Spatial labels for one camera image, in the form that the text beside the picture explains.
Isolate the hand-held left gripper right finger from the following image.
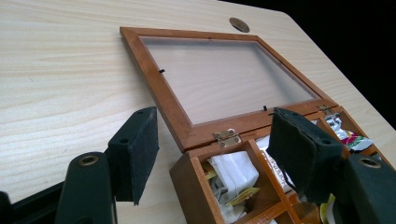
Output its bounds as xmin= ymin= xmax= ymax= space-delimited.
xmin=266 ymin=107 xmax=344 ymax=204

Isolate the white paper tea bag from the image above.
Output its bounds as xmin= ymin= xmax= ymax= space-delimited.
xmin=207 ymin=151 xmax=260 ymax=203

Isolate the silver red green foil packet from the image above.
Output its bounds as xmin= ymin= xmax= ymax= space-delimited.
xmin=324 ymin=113 xmax=375 ymax=153

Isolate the round brown cable grommet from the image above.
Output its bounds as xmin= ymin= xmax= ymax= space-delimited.
xmin=229 ymin=17 xmax=251 ymax=34

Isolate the white packet with orange print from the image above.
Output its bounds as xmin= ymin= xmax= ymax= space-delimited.
xmin=255 ymin=135 xmax=295 ymax=194

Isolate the yellow tea bag tag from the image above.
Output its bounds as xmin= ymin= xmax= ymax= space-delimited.
xmin=224 ymin=187 xmax=262 ymax=207

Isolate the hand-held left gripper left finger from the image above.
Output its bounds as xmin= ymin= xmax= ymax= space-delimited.
xmin=107 ymin=106 xmax=161 ymax=206

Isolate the brown wooden tea box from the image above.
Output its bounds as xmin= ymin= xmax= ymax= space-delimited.
xmin=120 ymin=26 xmax=390 ymax=224

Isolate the yellow green packet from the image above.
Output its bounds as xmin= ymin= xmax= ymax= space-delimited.
xmin=319 ymin=193 xmax=336 ymax=224

